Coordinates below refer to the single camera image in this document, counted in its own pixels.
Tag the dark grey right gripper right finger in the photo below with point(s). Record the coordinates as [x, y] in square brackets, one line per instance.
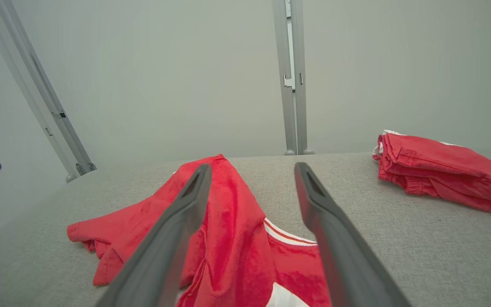
[343, 256]

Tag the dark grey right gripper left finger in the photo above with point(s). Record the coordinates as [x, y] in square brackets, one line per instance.
[164, 247]

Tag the red jersey white trim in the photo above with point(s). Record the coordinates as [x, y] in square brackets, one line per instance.
[237, 230]

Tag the red shorts number 23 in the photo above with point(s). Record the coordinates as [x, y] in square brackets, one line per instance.
[441, 170]

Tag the grey partition post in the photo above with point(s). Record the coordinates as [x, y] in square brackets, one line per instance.
[282, 51]
[19, 81]
[300, 106]
[43, 81]

